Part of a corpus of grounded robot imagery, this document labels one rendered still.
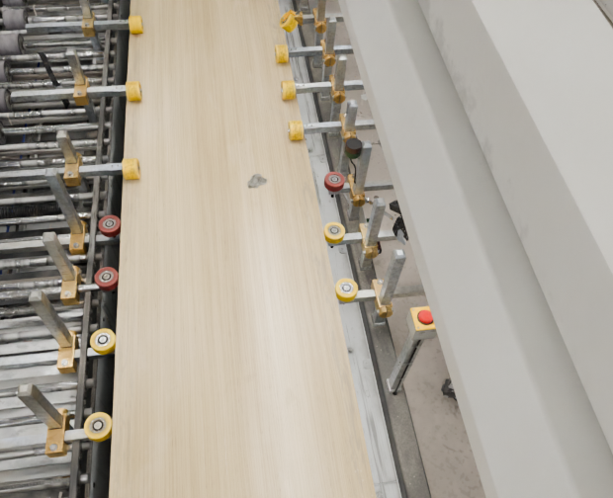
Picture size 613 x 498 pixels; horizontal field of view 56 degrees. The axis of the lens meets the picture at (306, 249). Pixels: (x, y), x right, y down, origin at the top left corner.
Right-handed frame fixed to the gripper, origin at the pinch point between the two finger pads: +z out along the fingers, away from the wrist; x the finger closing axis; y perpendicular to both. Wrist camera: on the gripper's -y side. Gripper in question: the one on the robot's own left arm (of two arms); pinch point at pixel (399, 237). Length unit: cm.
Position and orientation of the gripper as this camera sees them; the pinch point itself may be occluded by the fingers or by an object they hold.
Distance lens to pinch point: 220.1
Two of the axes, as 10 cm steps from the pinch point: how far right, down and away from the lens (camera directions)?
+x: 8.8, -3.7, 3.0
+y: 4.8, 7.3, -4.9
